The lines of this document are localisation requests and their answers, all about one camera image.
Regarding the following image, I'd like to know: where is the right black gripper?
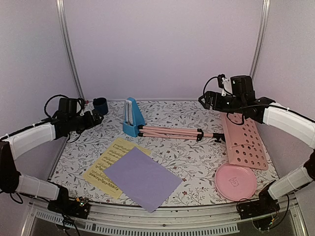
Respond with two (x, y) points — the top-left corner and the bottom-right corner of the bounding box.
(198, 91), (245, 114)

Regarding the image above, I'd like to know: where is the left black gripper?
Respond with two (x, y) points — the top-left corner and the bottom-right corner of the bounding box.
(68, 108), (104, 134)

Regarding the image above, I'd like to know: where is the pink music stand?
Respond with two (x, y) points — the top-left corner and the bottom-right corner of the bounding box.
(138, 113), (268, 171)

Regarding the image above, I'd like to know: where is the purple sheet music paper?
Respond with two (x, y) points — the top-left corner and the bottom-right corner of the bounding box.
(103, 147), (182, 213)

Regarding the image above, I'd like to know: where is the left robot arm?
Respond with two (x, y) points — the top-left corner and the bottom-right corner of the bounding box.
(0, 94), (104, 213)

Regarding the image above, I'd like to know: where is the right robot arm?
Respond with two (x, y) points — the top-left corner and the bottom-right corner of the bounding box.
(198, 74), (315, 214)

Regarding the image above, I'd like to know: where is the dark blue cup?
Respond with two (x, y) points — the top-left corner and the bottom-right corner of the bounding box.
(93, 97), (108, 116)

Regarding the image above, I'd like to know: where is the blue metronome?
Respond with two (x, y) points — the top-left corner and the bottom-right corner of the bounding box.
(123, 97), (145, 137)

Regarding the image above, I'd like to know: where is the yellow sheet music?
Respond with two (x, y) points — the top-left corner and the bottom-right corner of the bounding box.
(83, 138), (151, 199)

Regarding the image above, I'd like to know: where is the pink plate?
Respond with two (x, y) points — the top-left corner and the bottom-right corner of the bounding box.
(215, 163), (257, 202)

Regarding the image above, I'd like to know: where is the right black cable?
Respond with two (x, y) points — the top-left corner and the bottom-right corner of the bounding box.
(203, 76), (220, 95)

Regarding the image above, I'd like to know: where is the black cable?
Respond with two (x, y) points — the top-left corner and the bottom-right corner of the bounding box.
(43, 94), (65, 116)
(203, 76), (220, 95)

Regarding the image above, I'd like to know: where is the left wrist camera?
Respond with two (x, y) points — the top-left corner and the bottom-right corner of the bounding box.
(79, 98), (89, 114)

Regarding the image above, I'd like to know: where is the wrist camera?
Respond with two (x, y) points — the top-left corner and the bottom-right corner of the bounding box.
(218, 74), (232, 96)
(79, 98), (89, 114)

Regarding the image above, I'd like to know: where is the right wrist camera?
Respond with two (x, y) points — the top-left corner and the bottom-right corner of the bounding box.
(218, 74), (232, 96)

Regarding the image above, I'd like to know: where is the left black cable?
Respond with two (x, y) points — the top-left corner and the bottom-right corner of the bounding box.
(43, 94), (65, 116)

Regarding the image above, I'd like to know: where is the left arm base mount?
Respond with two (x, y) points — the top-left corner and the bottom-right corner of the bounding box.
(47, 196), (91, 219)

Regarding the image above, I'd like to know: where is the front aluminium rail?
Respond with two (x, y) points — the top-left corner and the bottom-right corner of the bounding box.
(22, 195), (308, 236)

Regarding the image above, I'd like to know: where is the left aluminium frame post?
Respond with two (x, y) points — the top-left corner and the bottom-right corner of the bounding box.
(56, 0), (85, 99)

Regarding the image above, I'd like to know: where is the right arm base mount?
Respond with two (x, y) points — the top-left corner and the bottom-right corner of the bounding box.
(236, 198), (280, 219)

